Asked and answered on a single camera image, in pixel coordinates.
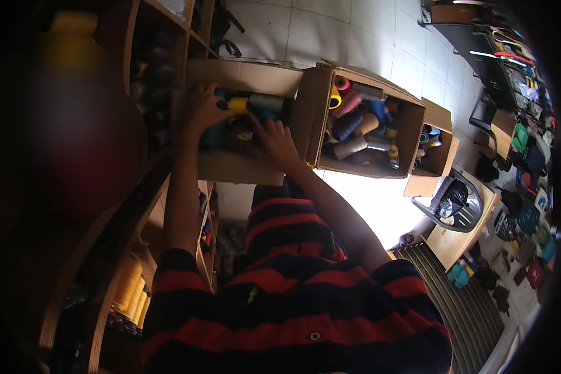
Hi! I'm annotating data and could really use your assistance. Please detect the heap of mixed thread cones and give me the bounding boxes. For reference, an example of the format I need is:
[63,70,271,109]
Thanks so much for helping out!
[321,75,403,170]

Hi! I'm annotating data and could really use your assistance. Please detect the person's left hand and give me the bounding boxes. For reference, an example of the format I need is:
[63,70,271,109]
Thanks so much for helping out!
[185,83,237,137]

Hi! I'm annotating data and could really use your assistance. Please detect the large cardboard box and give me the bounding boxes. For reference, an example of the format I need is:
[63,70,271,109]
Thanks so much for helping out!
[290,62,427,180]

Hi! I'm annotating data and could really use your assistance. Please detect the yellow thread spool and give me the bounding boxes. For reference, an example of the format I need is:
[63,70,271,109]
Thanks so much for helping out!
[217,97,251,115]

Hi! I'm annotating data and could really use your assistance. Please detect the black plastic bag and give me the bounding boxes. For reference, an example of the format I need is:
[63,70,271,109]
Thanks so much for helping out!
[436,179,469,219]

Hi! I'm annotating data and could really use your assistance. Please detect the small heap of thread spools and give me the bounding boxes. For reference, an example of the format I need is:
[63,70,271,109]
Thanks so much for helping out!
[412,123,445,170]

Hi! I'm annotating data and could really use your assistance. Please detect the grey plastic chair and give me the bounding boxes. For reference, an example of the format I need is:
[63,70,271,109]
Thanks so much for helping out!
[411,170,485,233]

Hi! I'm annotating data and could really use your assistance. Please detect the grey thread spool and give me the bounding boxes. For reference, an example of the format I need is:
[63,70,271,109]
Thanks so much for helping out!
[249,93,287,113]

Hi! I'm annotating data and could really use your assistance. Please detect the person's right hand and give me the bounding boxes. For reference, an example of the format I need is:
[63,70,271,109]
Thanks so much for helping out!
[248,114,308,175]

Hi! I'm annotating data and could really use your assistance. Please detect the teal thread spool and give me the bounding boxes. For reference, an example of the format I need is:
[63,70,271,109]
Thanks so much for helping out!
[200,122,228,150]

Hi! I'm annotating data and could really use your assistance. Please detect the small cardboard box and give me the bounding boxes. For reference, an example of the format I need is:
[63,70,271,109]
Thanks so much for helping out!
[403,97,461,198]

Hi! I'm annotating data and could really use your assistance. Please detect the black metal chair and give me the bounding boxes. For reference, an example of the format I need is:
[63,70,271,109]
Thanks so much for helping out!
[468,96,517,173]

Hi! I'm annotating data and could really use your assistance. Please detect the teal slippers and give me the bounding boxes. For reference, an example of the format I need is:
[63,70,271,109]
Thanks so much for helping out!
[447,261,477,289]

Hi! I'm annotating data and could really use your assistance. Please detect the wooden table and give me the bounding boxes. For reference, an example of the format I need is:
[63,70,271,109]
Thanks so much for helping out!
[424,167,502,273]

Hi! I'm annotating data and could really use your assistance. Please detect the display of bags and pouches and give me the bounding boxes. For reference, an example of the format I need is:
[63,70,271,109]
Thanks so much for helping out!
[474,105,559,316]

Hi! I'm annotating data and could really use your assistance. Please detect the person's body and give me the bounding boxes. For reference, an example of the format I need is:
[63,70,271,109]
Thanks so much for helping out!
[140,183,454,374]

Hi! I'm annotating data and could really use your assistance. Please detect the black table with goods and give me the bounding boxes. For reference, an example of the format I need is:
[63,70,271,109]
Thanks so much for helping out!
[421,0,550,110]

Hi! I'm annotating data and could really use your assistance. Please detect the wooden shelf with thread cones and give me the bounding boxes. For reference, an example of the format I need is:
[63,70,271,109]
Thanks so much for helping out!
[37,0,221,374]

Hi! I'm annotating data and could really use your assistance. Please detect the black bag strap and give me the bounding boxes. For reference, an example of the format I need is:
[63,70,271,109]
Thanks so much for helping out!
[209,0,247,59]

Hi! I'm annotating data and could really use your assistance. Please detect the striped floor mat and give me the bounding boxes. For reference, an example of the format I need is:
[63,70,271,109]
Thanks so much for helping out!
[391,241,506,374]

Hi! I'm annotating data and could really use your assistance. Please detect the open cardboard box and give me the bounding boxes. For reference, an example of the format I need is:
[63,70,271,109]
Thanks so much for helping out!
[186,58,311,188]

